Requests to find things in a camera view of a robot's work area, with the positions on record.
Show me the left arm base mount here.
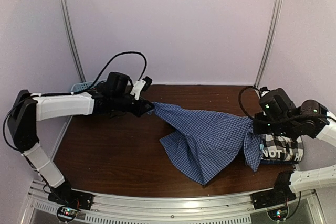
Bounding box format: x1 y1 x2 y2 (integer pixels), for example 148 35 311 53
46 180 93 223

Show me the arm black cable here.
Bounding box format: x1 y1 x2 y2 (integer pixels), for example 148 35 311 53
4 51 148 151
238 86 292 125

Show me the left aluminium frame post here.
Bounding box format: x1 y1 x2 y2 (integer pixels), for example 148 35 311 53
59 0 86 82

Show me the blue small-check shirt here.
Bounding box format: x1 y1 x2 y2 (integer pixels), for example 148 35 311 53
153 102 263 186

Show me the light blue plastic basket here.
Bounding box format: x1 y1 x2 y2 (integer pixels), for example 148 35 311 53
70 81 100 92

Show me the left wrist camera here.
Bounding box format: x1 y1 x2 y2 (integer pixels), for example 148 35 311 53
130 76 152 100

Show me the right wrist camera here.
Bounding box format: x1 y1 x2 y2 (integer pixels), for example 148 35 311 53
259 86 270 97

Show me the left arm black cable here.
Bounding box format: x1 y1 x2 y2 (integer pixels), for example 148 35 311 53
4 51 148 151

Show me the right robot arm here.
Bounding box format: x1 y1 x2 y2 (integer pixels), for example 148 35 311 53
254 87 335 204

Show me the blue plaid folded shirt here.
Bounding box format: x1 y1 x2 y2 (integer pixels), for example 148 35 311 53
259 159 298 166

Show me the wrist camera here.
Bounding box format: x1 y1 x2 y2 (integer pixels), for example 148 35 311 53
259 86 270 97
130 76 152 100

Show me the front aluminium rail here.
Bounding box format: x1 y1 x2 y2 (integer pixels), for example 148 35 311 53
18 180 327 223

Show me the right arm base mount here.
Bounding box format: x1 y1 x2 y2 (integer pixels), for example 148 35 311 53
251 171 297 222

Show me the black white plaid shirt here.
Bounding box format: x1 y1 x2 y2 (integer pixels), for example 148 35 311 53
261 134 304 164

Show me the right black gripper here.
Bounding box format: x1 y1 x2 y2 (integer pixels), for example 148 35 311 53
254 111 296 138

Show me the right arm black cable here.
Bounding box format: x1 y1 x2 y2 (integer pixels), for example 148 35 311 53
238 86 292 125

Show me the right aluminium frame post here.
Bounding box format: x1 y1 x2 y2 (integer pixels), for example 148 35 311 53
254 0 283 87

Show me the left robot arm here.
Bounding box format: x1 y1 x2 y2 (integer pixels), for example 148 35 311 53
4 72 154 205

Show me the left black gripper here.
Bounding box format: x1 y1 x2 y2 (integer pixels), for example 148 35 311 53
113 94 155 118

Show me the aluminium frame post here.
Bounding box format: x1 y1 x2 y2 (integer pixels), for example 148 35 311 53
254 0 283 87
59 0 86 82

